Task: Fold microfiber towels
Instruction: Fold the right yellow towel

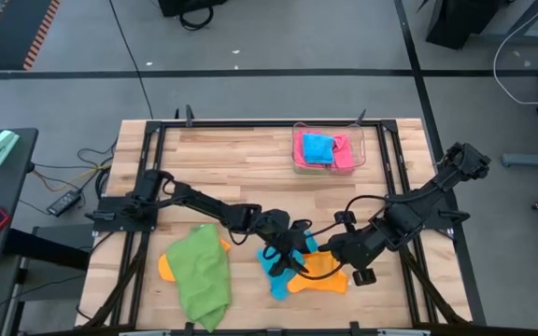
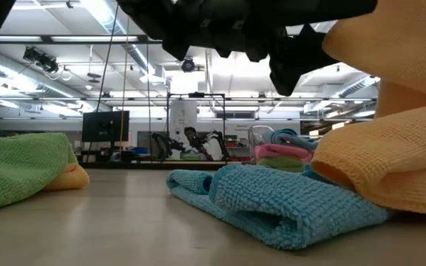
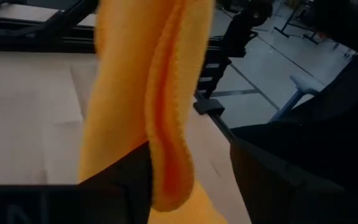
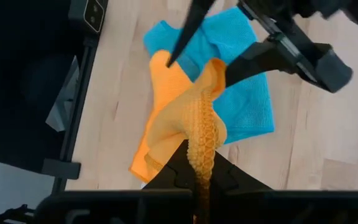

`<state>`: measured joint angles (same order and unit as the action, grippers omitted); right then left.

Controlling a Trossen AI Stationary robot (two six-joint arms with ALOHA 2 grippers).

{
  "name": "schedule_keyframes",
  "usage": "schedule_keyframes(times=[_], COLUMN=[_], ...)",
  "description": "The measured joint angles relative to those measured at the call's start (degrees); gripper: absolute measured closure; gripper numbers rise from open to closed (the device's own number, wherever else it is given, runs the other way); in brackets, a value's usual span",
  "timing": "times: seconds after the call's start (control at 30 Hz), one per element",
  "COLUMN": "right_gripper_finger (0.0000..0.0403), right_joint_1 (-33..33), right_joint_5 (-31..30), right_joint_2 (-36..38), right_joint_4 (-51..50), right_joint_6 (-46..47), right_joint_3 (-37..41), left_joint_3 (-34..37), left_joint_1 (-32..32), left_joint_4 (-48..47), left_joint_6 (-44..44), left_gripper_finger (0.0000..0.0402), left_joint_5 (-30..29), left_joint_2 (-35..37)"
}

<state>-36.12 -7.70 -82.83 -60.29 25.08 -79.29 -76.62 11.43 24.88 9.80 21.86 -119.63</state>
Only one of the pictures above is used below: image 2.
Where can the blue crate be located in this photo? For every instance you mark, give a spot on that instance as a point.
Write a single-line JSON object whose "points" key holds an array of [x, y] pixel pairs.
{"points": [[139, 150]]}

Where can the black distant robot arm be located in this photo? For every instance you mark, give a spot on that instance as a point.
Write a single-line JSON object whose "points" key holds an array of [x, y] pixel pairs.
{"points": [[218, 142], [161, 144]]}

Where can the orange microfiber towel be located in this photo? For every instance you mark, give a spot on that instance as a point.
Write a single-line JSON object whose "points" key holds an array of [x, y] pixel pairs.
{"points": [[401, 155], [69, 179]]}

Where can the silver ceiling duct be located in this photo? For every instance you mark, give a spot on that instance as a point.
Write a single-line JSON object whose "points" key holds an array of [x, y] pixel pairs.
{"points": [[139, 55]]}

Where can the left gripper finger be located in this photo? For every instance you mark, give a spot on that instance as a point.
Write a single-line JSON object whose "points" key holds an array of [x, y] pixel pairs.
{"points": [[294, 63], [327, 9]]}

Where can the green microfiber towel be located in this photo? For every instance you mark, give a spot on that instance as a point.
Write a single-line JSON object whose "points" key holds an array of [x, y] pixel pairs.
{"points": [[17, 166], [279, 163]]}

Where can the black rig frame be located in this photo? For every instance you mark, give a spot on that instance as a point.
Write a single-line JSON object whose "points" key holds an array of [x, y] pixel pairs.
{"points": [[168, 111]]}

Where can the clear plastic bin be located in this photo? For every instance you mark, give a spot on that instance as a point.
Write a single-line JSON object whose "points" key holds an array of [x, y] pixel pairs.
{"points": [[257, 134]]}

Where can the dark ceiling disc fixture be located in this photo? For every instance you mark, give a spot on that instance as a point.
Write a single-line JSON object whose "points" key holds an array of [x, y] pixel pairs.
{"points": [[94, 75]]}

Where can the white pillar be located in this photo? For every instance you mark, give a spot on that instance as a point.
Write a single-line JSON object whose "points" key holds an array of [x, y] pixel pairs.
{"points": [[183, 118]]}

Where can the person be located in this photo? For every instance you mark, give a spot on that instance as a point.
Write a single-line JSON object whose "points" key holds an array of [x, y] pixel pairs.
{"points": [[192, 138]]}

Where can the blue microfiber towel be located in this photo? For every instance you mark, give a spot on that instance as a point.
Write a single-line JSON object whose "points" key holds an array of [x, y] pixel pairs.
{"points": [[272, 207], [287, 136]]}

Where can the black ceiling device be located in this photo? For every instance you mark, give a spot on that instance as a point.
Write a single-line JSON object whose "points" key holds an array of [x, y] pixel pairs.
{"points": [[41, 59]]}

